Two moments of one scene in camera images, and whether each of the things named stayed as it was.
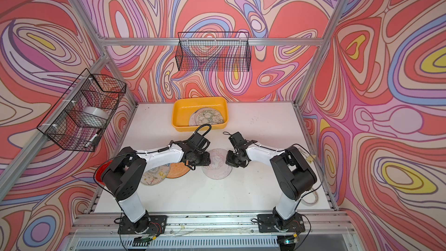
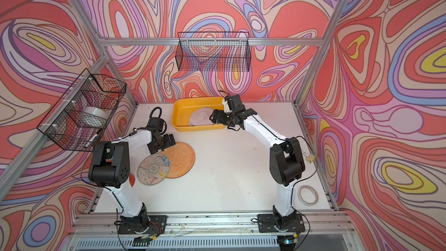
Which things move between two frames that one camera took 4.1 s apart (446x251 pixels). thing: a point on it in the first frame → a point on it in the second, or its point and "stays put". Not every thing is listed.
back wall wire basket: x=213 y=52 stays put
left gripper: x=207 y=161 → x=154 y=150
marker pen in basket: x=93 y=137 stays put
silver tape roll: x=94 y=116 stays put
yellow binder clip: x=310 y=158 stays put
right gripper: x=230 y=161 → x=215 y=114
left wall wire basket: x=78 y=118 stays put
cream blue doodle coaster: x=155 y=175 stays put
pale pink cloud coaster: x=218 y=169 → x=200 y=116
